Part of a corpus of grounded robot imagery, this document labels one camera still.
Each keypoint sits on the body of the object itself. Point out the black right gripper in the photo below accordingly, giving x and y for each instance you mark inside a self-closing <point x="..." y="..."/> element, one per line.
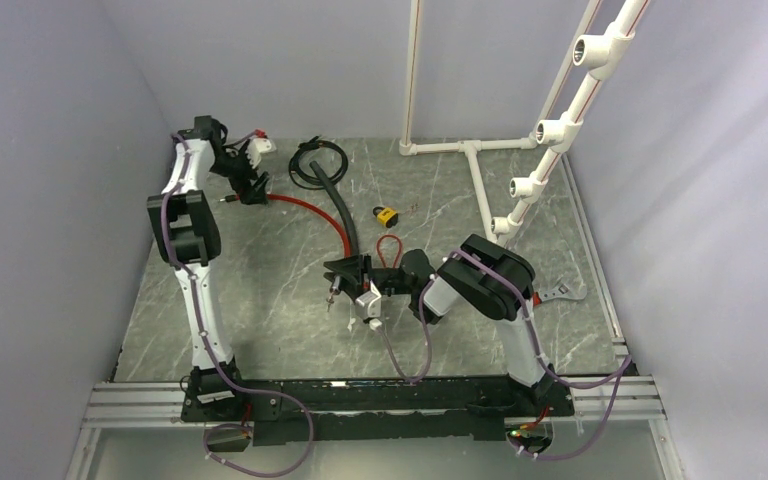
<point x="353" y="265"/>

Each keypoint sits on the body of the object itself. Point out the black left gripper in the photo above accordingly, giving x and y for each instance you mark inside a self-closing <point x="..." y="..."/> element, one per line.
<point x="255" y="194"/>

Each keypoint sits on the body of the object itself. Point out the small silver keys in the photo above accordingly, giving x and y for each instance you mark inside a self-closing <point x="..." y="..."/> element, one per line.
<point x="332" y="295"/>

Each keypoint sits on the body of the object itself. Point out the yellow padlock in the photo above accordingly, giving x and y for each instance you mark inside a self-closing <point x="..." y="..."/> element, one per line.
<point x="386" y="216"/>

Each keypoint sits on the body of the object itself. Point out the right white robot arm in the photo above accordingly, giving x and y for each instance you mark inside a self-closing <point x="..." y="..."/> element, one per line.
<point x="494" y="281"/>

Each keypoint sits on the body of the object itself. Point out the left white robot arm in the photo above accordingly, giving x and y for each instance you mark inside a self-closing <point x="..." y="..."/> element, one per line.
<point x="189" y="241"/>

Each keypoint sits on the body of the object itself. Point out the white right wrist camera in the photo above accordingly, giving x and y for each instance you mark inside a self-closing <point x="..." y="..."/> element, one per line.
<point x="368" y="307"/>

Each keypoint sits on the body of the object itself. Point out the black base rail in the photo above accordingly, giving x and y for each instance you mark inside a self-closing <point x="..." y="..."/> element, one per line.
<point x="283" y="411"/>

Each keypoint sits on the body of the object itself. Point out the red handled wrench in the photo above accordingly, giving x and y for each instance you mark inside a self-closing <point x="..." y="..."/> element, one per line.
<point x="560" y="291"/>

